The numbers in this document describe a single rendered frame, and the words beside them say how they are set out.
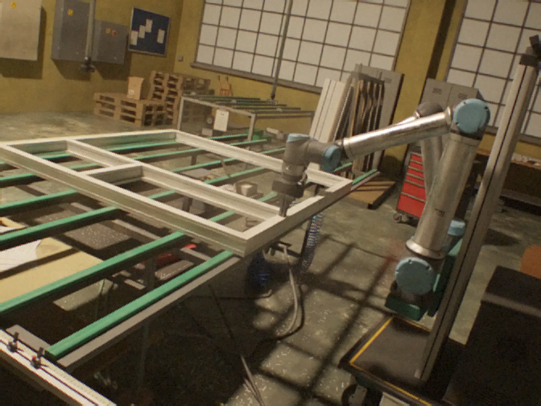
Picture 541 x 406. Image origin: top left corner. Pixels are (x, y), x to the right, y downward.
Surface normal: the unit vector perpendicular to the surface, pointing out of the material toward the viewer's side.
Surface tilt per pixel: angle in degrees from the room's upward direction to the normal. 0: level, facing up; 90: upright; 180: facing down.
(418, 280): 95
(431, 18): 90
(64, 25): 90
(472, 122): 82
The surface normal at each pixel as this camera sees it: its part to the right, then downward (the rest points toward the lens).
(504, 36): -0.42, 0.18
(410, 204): -0.71, 0.07
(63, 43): 0.89, 0.29
